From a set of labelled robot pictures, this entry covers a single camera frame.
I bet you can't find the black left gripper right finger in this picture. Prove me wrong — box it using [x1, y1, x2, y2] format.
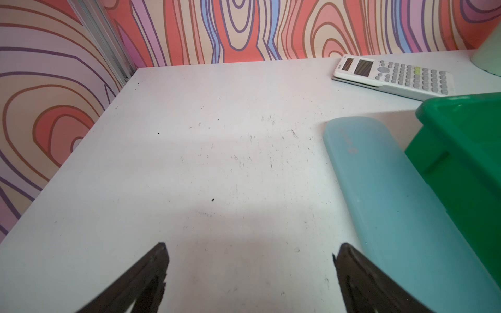
[333, 243, 431, 312]

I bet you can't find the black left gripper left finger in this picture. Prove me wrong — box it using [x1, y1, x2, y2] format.
[79, 243, 170, 312]

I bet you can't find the light blue pencil case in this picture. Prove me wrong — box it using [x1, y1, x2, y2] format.
[324, 117, 500, 312]

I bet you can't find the green plastic storage box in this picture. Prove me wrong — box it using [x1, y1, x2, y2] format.
[405, 93, 500, 283]

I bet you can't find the white calculator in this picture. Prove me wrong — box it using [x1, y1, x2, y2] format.
[332, 55, 456, 101]

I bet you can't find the pale green pen cup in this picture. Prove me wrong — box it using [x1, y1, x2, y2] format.
[470, 24, 501, 76]

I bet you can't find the aluminium frame post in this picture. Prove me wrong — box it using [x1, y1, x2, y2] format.
[68, 0, 136, 87]

